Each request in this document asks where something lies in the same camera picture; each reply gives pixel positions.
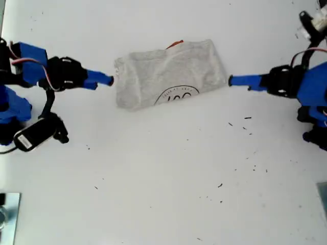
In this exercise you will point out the black camera box with label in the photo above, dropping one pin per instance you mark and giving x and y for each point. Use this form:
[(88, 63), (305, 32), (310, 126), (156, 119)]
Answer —
[(33, 135)]

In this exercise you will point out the black camera stalk bracket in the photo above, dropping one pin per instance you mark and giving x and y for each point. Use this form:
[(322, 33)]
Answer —
[(313, 38), (48, 104)]

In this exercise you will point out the grey shirt with brown sleeves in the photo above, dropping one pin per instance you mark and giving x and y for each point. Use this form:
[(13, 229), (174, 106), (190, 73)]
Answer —
[(158, 76)]

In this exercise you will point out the silver white camera box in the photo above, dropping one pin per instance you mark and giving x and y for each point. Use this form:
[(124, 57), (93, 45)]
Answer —
[(320, 20)]

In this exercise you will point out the steel plate with black clamp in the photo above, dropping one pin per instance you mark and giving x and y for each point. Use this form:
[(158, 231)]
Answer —
[(11, 219)]

